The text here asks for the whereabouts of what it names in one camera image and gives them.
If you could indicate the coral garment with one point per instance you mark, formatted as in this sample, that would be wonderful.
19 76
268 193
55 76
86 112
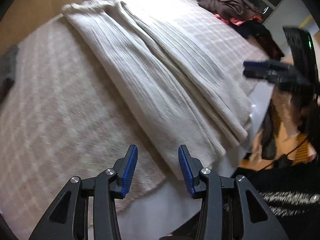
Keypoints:
235 21

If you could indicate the black garment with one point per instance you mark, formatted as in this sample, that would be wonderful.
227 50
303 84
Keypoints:
252 30

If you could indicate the beige plaid blanket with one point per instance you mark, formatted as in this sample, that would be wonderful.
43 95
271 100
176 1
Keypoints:
50 105

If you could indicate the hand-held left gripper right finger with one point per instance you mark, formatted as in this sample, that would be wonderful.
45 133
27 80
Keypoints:
185 172

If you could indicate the light wooden board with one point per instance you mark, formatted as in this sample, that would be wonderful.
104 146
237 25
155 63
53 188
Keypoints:
37 10

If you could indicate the dark cloth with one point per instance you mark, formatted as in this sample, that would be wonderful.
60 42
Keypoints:
268 140

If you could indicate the brown garment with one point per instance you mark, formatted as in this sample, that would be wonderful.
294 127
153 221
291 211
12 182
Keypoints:
225 2

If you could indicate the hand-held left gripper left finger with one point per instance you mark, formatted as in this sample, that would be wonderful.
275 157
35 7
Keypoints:
130 172

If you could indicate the cream knit sweater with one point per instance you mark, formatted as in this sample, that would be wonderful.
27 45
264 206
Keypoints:
150 85

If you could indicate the dark red garment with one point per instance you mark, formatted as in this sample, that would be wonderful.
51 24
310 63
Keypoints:
272 47

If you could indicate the folded dark grey garment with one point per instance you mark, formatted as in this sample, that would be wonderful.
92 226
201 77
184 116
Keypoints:
6 67

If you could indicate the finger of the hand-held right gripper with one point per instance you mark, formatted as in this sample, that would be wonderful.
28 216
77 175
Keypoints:
256 75
262 65

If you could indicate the person's dark fuzzy clothing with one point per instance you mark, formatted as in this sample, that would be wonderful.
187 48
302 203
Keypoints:
287 192

